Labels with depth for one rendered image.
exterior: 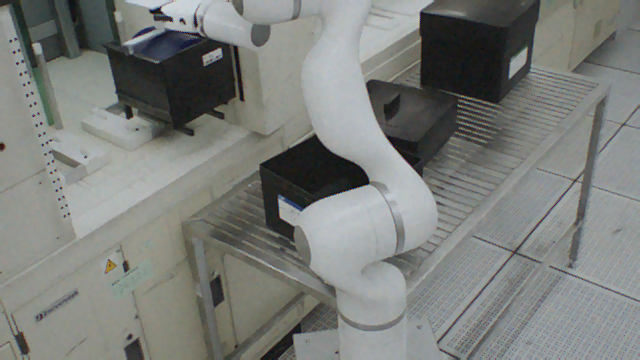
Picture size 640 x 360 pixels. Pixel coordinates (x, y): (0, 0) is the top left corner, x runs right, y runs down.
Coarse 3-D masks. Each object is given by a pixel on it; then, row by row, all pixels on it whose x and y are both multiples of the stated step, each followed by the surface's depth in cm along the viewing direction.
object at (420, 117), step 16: (384, 96) 208; (400, 96) 207; (416, 96) 207; (432, 96) 207; (448, 96) 206; (384, 112) 200; (400, 112) 200; (416, 112) 199; (432, 112) 199; (448, 112) 201; (384, 128) 193; (400, 128) 193; (416, 128) 192; (432, 128) 193; (448, 128) 205; (400, 144) 189; (416, 144) 187; (432, 144) 197
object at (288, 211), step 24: (312, 144) 178; (264, 168) 167; (288, 168) 175; (312, 168) 182; (336, 168) 189; (360, 168) 185; (264, 192) 171; (288, 192) 162; (312, 192) 185; (336, 192) 181; (288, 216) 167
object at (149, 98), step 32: (128, 0) 166; (160, 0) 165; (160, 32) 170; (128, 64) 170; (160, 64) 161; (192, 64) 169; (224, 64) 177; (128, 96) 176; (160, 96) 167; (192, 96) 172; (224, 96) 180
